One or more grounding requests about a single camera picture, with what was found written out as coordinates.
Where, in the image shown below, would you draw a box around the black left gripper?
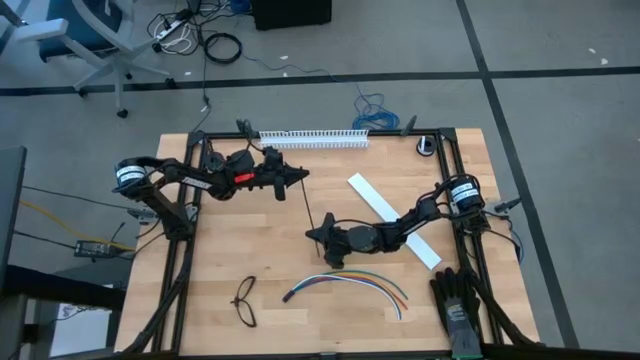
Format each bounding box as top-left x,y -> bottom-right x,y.
248,148 -> 310,189

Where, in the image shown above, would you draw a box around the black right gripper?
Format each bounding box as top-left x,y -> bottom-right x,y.
305,213 -> 384,254

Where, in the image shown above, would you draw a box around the white slotted cable duct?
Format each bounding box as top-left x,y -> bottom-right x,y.
258,129 -> 370,150

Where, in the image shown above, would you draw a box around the white duct cover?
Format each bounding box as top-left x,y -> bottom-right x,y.
347,172 -> 444,271

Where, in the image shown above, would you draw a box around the green cable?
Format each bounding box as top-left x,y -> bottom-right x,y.
319,268 -> 410,301

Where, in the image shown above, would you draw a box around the white cable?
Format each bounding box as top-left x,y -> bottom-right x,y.
292,274 -> 404,321
157,19 -> 196,55

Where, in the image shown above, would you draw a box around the black tape roll white core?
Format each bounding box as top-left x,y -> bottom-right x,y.
416,135 -> 439,158

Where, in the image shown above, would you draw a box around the black grey work glove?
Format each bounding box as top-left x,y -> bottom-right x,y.
429,267 -> 484,359

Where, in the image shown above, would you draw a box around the black box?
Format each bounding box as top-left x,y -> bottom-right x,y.
250,0 -> 334,31

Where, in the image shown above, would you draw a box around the white power strip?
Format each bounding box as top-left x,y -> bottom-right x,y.
154,12 -> 194,41

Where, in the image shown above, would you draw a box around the grey office chair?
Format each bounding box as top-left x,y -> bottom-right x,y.
13,0 -> 176,120

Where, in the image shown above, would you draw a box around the black power adapter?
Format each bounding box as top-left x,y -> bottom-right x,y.
73,239 -> 114,260

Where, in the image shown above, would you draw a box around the black side table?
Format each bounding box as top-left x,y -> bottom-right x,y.
0,263 -> 127,360

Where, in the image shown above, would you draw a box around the dark grey panel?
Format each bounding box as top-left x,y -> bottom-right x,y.
0,144 -> 29,294

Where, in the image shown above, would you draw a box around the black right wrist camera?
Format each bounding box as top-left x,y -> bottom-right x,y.
324,248 -> 347,270

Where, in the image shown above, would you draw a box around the black aluminium table frame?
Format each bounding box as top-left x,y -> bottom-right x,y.
149,114 -> 506,360

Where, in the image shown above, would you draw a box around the blue network cable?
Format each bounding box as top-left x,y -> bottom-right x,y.
242,53 -> 401,132

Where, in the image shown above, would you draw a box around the black frame eyeglasses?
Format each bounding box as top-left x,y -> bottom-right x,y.
229,274 -> 259,329

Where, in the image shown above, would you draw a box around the long black loose cable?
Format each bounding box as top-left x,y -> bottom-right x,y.
192,0 -> 214,134

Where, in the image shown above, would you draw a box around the black coiled cable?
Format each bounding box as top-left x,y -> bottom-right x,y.
203,32 -> 244,65

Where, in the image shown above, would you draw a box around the white loose cable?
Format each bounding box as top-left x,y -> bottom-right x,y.
157,19 -> 196,55

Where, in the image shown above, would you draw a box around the black braided cable sleeve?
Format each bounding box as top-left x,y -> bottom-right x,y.
462,269 -> 544,349
122,234 -> 196,356

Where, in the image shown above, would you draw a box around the thin yellow cable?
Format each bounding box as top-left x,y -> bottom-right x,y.
19,199 -> 136,251

